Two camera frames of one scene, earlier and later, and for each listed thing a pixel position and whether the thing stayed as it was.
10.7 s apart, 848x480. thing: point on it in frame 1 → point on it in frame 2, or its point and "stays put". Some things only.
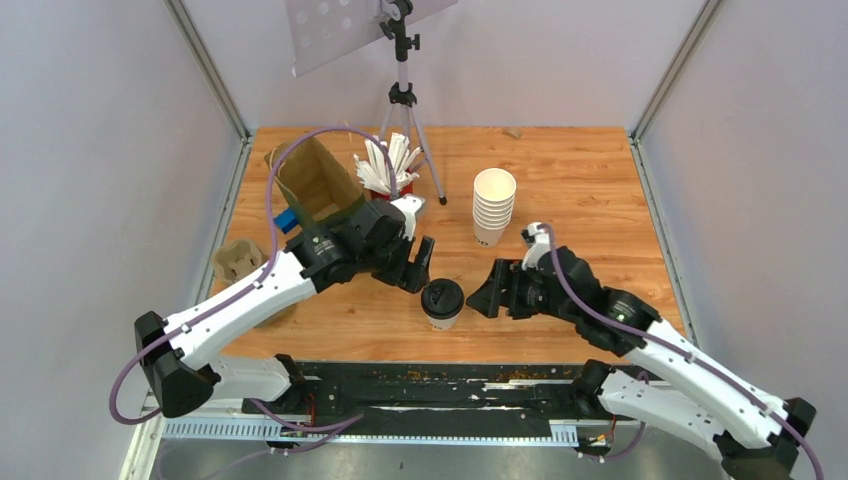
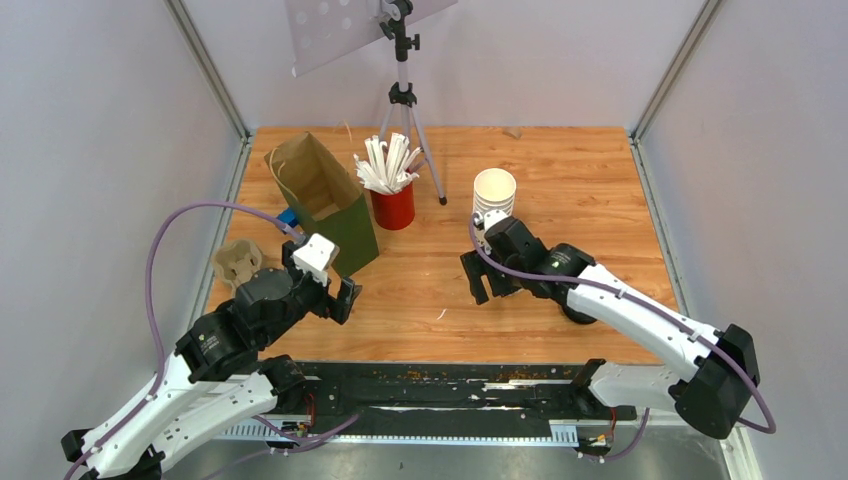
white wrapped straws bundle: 375,172 stays put
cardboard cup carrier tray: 234,259 stays put
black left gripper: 411,276 → 330,305
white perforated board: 321,31 stays put
